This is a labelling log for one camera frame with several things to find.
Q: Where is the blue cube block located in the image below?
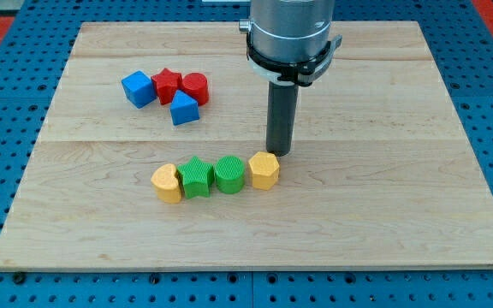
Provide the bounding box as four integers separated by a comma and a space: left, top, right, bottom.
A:
121, 71, 157, 109

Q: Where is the green cylinder block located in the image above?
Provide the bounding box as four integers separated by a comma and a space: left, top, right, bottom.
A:
214, 156, 245, 194

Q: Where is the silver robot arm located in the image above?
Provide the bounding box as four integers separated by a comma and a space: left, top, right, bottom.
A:
239, 0, 335, 62

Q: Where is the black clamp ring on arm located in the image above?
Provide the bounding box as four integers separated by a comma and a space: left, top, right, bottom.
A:
246, 34, 343, 88

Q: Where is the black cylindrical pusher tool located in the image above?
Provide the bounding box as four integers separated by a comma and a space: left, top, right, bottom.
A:
266, 82, 299, 157

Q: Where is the yellow heart block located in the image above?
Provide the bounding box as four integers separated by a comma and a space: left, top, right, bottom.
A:
151, 163, 182, 204

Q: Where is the green star block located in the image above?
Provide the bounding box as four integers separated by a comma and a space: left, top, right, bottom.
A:
177, 156, 215, 198

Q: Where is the blue triangular prism block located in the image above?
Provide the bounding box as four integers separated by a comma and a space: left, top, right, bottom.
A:
169, 90, 199, 126

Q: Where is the red star block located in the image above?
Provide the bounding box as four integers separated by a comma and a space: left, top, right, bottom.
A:
151, 68, 182, 105

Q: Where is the wooden board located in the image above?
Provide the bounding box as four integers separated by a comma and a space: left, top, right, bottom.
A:
0, 21, 493, 272

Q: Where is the yellow hexagon block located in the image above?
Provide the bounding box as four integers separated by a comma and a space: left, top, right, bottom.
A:
248, 151, 280, 190

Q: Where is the red cylinder block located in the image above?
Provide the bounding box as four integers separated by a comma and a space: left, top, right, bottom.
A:
182, 73, 210, 106

